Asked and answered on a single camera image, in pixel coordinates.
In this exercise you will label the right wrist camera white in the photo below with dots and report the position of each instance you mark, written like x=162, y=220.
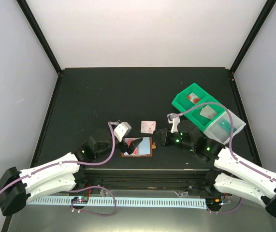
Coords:
x=174, y=120

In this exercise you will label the red dotted card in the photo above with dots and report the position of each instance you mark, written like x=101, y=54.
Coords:
x=132, y=145
x=193, y=98

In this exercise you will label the green bin middle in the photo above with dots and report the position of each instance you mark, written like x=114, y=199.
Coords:
x=201, y=122

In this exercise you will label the small circuit board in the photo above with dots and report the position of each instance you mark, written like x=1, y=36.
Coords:
x=79, y=200
x=217, y=201

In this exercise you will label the black frame post right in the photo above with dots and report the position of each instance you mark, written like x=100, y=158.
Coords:
x=267, y=8

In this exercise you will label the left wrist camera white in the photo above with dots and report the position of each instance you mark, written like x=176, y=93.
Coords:
x=121, y=130

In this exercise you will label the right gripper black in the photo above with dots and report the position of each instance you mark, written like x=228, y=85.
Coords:
x=166, y=136

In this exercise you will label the small circuit board left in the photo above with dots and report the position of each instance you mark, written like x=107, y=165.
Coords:
x=79, y=200

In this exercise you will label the white card with magnetic stripe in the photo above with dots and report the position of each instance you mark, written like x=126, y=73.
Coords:
x=208, y=112

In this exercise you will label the white card pink flowers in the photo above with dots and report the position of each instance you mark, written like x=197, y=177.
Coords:
x=148, y=127

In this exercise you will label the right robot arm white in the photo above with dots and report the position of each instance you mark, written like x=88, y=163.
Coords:
x=236, y=175

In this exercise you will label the small circuit board right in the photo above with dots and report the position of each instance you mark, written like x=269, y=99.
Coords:
x=217, y=201

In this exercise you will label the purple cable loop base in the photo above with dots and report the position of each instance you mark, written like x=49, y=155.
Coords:
x=101, y=205
x=235, y=204

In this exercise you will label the white translucent bin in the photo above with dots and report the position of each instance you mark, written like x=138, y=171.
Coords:
x=215, y=132

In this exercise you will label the black frame post left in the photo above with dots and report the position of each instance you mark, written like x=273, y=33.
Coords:
x=24, y=6

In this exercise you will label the green bin far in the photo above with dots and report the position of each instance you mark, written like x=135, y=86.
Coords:
x=182, y=104

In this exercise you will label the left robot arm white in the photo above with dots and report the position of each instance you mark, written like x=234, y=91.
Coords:
x=18, y=188

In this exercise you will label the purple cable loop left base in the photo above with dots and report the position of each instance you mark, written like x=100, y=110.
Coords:
x=101, y=205

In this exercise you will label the black frame post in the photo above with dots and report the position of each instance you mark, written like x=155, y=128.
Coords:
x=267, y=8
x=24, y=6

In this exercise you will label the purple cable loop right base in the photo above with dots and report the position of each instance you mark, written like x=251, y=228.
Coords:
x=235, y=204

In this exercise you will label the brown leather card holder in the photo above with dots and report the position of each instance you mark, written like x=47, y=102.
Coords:
x=144, y=149

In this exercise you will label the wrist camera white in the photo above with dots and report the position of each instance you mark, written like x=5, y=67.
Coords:
x=174, y=120
x=121, y=130

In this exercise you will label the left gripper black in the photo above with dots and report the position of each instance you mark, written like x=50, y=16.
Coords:
x=133, y=144

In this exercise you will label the teal card in bin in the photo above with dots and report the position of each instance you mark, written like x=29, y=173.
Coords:
x=225, y=125

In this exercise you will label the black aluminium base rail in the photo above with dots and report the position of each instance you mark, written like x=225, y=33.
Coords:
x=193, y=181

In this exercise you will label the white slotted cable duct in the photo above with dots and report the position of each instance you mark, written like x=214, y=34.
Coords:
x=195, y=203

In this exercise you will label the red dotted card in bin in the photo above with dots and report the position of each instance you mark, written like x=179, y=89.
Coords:
x=193, y=98

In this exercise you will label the green bin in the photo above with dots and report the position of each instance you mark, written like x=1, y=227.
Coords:
x=201, y=122
x=182, y=104

